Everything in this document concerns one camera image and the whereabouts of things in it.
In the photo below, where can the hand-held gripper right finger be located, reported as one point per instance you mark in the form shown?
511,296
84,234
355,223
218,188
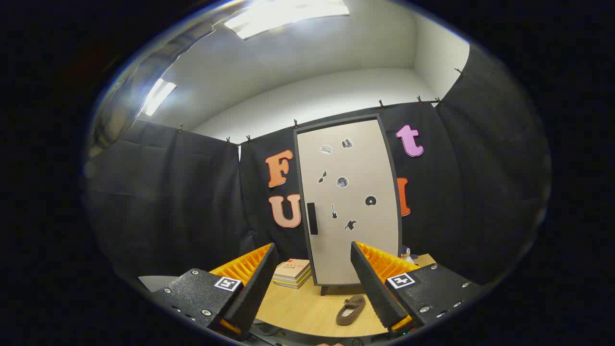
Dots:
372,288

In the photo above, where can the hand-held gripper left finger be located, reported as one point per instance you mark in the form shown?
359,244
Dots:
257,293

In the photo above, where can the brown fuzzy slipper shoe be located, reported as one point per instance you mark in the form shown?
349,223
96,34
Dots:
348,315

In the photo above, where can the dark grey shoe cabinet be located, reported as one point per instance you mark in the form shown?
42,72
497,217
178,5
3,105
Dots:
327,290

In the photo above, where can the beige shoe cabinet door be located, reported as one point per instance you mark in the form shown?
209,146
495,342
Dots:
355,163

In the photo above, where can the yellow edged book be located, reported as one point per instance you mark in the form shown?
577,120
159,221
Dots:
300,280

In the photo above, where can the black backdrop cloth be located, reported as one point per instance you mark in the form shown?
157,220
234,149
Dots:
182,192

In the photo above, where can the wide ceiling light panel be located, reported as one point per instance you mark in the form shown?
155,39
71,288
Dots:
288,14

